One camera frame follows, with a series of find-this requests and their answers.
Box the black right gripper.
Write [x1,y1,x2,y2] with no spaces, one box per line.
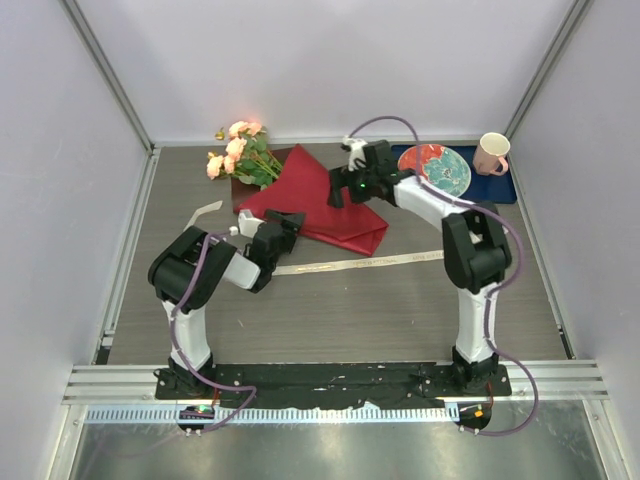
[327,162,377,211]

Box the dark red wrapping paper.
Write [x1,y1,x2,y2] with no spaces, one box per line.
[231,145,388,257]

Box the cream ribbon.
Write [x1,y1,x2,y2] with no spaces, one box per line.
[187,199,446,277]

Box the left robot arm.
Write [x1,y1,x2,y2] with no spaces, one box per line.
[148,209,306,399]

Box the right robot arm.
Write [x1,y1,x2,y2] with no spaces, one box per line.
[327,137,512,395]

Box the red and teal plate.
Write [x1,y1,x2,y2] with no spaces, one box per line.
[398,144,472,197]

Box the pink mug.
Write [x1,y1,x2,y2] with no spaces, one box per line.
[473,132,511,176]

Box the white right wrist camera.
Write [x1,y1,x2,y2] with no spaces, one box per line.
[341,136,368,171]

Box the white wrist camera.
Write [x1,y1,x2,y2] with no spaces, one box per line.
[341,136,368,171]
[228,209,264,238]

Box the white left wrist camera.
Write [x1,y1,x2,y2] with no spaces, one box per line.
[228,209,264,238]

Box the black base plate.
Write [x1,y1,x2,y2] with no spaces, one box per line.
[155,362,512,410]

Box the aluminium front rail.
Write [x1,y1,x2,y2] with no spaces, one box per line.
[63,360,608,431]

